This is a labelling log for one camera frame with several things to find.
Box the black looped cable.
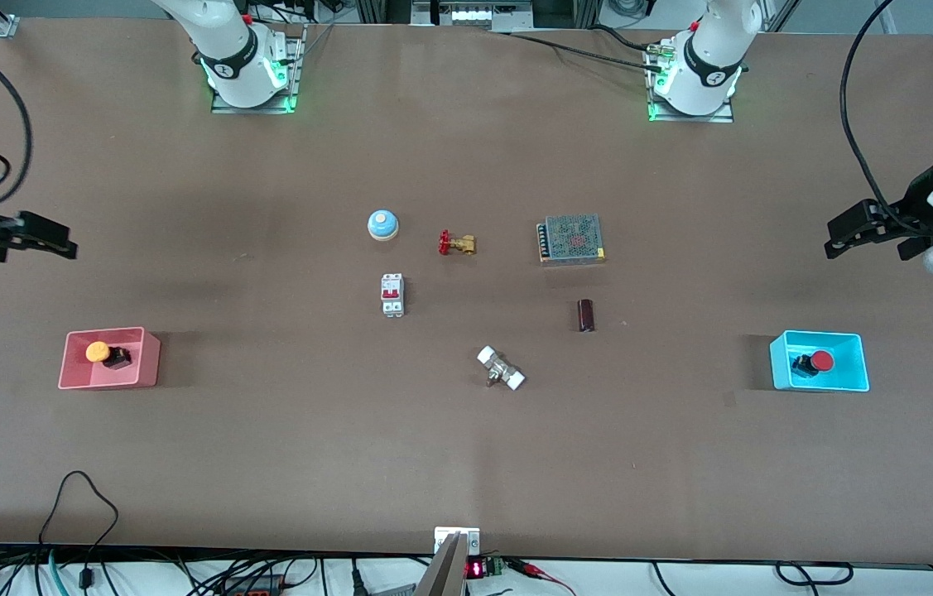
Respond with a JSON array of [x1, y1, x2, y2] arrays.
[[37, 470, 121, 596]]

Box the red clip lead wire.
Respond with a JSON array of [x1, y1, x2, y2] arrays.
[[506, 558, 576, 596]]

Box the teal cable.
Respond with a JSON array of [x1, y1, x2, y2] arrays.
[[47, 546, 71, 596]]

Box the red push button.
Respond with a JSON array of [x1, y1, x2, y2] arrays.
[[791, 350, 835, 382]]

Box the pink plastic box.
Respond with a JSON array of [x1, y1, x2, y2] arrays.
[[58, 327, 161, 390]]

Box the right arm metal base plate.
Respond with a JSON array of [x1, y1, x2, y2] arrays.
[[211, 25, 305, 114]]

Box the black coiled floor cable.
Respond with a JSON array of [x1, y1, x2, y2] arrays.
[[774, 560, 854, 587]]

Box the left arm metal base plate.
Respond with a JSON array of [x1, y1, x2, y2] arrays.
[[647, 41, 734, 123]]

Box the cyan plastic box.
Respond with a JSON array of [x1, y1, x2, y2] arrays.
[[769, 330, 870, 392]]

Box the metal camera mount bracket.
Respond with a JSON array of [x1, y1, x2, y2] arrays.
[[416, 526, 482, 596]]

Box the yellow push button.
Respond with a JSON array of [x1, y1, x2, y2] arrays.
[[85, 341, 132, 371]]

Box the black orange power strip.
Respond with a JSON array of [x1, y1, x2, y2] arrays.
[[222, 574, 286, 596]]

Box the black braided table cable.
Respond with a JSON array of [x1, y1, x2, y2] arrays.
[[507, 25, 667, 72]]

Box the metal mesh power supply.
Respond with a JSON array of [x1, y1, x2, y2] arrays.
[[537, 214, 606, 266]]

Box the metal fitting white caps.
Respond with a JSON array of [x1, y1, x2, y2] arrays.
[[477, 346, 526, 392]]

